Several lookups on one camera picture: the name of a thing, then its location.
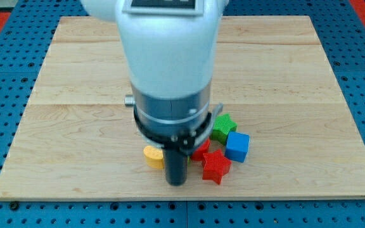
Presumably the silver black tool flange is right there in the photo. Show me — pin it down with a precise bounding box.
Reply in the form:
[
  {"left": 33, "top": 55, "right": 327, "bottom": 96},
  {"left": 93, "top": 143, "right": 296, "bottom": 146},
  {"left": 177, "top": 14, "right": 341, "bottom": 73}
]
[{"left": 124, "top": 85, "right": 223, "bottom": 155}]

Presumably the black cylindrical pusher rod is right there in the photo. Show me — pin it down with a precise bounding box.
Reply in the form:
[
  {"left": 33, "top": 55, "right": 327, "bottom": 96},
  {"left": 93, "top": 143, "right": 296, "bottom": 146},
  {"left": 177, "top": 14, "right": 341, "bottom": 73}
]
[{"left": 163, "top": 149, "right": 188, "bottom": 186}]

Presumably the yellow heart block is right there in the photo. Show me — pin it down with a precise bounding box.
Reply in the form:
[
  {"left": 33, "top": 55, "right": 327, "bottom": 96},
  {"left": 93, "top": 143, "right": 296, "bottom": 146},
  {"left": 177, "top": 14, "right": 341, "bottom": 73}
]
[{"left": 143, "top": 146, "right": 164, "bottom": 170}]

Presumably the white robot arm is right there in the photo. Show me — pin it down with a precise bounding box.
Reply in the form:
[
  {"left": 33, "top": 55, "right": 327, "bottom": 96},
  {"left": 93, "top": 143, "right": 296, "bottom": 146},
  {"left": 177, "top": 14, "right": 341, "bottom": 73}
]
[{"left": 82, "top": 0, "right": 227, "bottom": 186}]

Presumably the red round block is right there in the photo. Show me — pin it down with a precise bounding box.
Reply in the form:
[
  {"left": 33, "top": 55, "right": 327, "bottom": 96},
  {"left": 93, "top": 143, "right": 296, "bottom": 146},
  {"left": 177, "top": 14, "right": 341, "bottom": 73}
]
[{"left": 190, "top": 138, "right": 210, "bottom": 162}]

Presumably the red star block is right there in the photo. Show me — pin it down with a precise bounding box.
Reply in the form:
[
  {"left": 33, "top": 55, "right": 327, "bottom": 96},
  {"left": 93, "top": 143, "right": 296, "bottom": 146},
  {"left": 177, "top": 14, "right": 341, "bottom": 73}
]
[{"left": 202, "top": 149, "right": 231, "bottom": 185}]

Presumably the green star block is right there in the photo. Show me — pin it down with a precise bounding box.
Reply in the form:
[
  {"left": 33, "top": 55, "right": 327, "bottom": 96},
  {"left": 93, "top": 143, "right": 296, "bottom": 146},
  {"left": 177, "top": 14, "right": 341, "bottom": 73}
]
[{"left": 210, "top": 113, "right": 238, "bottom": 145}]

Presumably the blue cube block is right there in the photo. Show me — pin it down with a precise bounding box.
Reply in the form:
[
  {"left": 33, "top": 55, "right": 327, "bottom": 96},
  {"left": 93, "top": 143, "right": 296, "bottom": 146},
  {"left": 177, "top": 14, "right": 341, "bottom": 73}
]
[{"left": 224, "top": 132, "right": 250, "bottom": 163}]

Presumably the light wooden board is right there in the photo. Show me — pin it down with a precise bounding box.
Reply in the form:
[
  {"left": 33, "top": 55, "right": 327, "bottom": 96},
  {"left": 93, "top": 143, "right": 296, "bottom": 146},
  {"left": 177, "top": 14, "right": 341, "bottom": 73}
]
[{"left": 0, "top": 16, "right": 365, "bottom": 201}]

